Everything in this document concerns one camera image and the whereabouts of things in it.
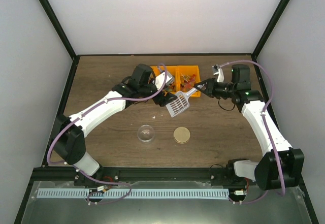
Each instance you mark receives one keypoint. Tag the clear glass jar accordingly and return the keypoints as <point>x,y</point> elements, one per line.
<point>146,133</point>

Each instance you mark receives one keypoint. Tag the white slotted plastic scoop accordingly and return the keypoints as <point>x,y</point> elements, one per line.
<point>181,103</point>

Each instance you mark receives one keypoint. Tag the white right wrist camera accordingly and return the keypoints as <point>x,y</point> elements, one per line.
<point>218,73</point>

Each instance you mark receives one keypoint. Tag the orange bin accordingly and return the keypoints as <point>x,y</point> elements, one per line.
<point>172,88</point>
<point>155,70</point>
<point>187,77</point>

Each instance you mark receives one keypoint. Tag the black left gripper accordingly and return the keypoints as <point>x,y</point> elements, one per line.
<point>164,100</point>

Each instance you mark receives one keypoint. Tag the gold round jar lid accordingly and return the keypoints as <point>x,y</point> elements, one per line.
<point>181,135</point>

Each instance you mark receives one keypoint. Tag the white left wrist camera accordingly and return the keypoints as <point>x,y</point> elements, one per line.
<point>163,79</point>

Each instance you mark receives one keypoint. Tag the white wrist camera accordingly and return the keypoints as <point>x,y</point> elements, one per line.
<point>163,79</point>
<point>218,73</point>

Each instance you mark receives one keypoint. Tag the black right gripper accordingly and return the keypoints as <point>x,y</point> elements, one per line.
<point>210,84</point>

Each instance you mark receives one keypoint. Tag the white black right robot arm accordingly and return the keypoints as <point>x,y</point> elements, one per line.
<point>281,164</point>

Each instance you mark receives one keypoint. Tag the light blue slotted cable duct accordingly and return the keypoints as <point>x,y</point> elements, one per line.
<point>215,194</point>

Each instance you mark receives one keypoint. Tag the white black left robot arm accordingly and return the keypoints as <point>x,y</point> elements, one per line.
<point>69,132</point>

